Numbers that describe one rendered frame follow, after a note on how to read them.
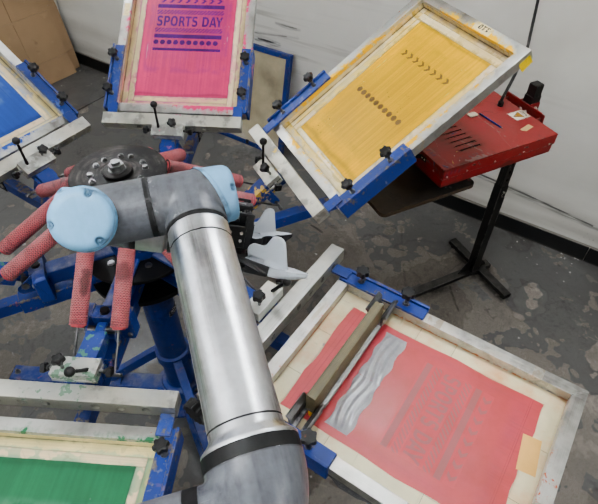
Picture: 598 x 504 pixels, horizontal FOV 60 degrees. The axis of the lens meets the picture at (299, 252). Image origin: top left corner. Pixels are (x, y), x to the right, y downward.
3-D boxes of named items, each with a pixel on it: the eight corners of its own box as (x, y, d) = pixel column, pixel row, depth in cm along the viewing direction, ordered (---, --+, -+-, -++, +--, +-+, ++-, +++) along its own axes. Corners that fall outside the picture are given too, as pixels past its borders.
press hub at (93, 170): (240, 378, 258) (206, 151, 161) (186, 442, 235) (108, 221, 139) (182, 342, 273) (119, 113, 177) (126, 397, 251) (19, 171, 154)
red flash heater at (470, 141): (484, 102, 250) (491, 79, 241) (556, 153, 221) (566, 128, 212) (376, 133, 231) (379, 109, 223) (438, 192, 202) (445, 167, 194)
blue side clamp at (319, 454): (336, 463, 134) (337, 452, 129) (325, 479, 132) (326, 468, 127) (244, 403, 146) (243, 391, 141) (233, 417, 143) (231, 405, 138)
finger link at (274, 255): (306, 251, 69) (247, 228, 72) (296, 290, 72) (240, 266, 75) (315, 245, 72) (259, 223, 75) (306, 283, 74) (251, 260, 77)
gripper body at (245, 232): (260, 217, 73) (172, 203, 70) (249, 271, 76) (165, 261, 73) (255, 199, 80) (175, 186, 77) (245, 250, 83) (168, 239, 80)
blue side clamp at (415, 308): (426, 320, 167) (430, 306, 162) (419, 330, 164) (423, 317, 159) (345, 280, 178) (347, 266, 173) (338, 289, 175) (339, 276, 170)
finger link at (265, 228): (298, 209, 85) (256, 214, 79) (290, 242, 87) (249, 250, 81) (285, 203, 87) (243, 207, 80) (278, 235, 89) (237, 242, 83)
